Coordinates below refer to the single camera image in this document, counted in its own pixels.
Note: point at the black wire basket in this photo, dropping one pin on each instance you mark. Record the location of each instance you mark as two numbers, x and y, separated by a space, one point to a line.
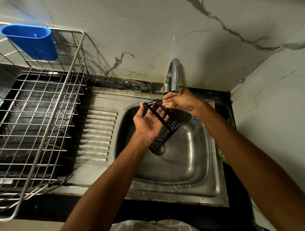
166 129

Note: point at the person's patterned clothing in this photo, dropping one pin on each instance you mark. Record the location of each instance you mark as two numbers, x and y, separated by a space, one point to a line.
152 226

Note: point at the blue plastic cutlery holder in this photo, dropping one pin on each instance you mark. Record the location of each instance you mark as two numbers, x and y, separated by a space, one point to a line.
35 42

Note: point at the person's right hand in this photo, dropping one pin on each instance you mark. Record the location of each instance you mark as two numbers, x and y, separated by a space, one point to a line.
188 101

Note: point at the red and green bowl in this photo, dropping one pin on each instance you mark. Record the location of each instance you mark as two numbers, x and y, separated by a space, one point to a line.
222 155

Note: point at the person's left hand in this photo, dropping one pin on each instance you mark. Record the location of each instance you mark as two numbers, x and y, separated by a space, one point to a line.
146 126

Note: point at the round sink drain strainer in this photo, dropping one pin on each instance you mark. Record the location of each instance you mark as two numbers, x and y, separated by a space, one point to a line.
162 150

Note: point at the chrome sink faucet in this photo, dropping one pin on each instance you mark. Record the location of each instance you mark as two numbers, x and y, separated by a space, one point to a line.
175 76

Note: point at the stainless steel sink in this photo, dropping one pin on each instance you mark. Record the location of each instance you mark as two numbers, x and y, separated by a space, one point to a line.
97 133

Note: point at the dark steel drip tray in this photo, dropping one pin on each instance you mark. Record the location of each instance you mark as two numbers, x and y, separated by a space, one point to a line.
33 116

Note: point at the person's left forearm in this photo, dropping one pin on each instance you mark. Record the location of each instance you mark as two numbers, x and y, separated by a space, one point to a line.
104 190

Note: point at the person's right forearm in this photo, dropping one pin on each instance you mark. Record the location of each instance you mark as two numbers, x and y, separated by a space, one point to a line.
252 164

